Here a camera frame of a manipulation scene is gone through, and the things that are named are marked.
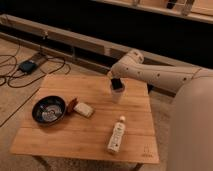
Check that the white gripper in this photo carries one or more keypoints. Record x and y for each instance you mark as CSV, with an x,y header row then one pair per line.
x,y
115,83

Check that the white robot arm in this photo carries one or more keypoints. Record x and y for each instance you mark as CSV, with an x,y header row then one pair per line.
x,y
190,144

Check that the blue power adapter box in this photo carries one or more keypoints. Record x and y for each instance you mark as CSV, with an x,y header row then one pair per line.
x,y
27,67

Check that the white plastic bottle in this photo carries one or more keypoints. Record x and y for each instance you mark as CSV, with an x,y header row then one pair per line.
x,y
116,137

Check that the dark ceramic bowl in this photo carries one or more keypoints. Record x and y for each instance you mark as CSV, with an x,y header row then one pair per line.
x,y
49,110

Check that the wooden table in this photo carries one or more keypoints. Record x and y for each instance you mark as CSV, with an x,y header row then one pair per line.
x,y
86,138

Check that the translucent ceramic cup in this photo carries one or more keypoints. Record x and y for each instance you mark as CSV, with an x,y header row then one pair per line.
x,y
117,92

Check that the long wooden beam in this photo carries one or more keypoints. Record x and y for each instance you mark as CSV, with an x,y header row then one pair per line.
x,y
83,43

